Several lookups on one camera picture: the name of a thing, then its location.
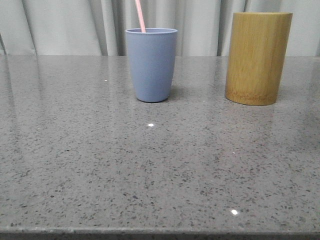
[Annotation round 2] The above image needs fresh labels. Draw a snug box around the pink chopstick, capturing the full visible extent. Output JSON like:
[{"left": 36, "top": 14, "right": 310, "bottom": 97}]
[{"left": 135, "top": 0, "right": 146, "bottom": 33}]

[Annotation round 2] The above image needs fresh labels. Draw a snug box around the blue plastic cup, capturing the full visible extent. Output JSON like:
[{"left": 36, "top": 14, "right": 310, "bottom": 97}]
[{"left": 125, "top": 28, "right": 178, "bottom": 103}]

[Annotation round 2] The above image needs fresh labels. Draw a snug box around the bamboo wooden cup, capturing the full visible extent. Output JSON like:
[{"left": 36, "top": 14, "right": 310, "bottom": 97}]
[{"left": 225, "top": 12, "right": 293, "bottom": 106}]

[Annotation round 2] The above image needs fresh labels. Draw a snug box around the grey curtain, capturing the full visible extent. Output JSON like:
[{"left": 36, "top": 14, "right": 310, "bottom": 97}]
[{"left": 0, "top": 0, "right": 320, "bottom": 56}]

